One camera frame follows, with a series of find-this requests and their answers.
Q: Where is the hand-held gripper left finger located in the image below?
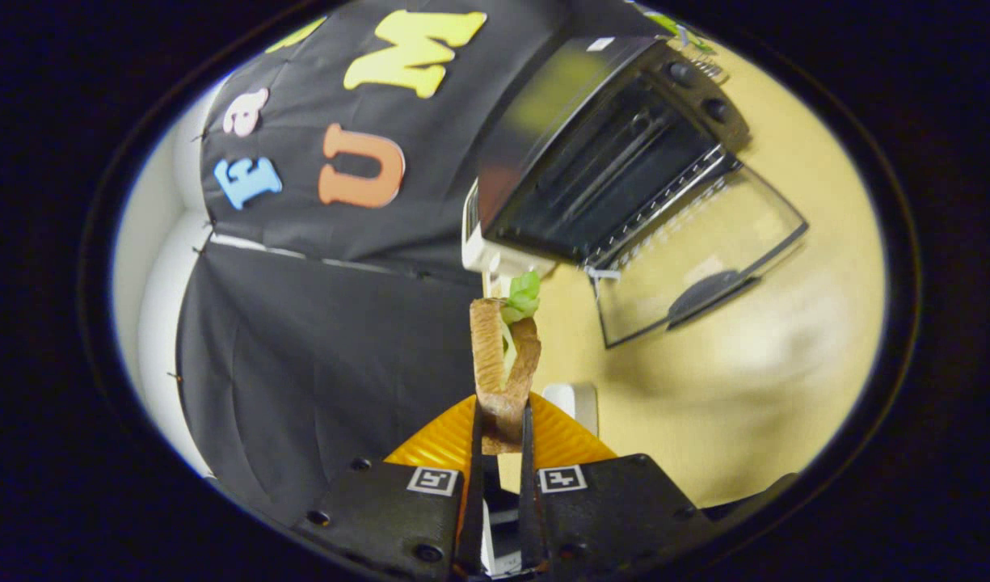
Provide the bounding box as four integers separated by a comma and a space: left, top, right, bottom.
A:
293, 394, 486, 579

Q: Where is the toast sandwich with lettuce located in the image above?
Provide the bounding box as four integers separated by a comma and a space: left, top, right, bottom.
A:
469, 271, 542, 455

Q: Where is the green label plastic bottle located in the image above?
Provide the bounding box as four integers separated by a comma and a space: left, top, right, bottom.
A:
642, 8, 710, 51

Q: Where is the black backdrop cloth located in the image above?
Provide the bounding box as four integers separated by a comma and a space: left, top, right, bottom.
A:
175, 0, 665, 526

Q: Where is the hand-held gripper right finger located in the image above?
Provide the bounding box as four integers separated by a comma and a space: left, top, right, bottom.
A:
520, 392, 718, 576

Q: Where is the white slot toaster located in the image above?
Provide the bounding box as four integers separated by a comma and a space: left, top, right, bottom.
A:
461, 179, 557, 280

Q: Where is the black toaster oven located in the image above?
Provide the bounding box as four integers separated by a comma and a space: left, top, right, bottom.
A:
474, 34, 811, 350

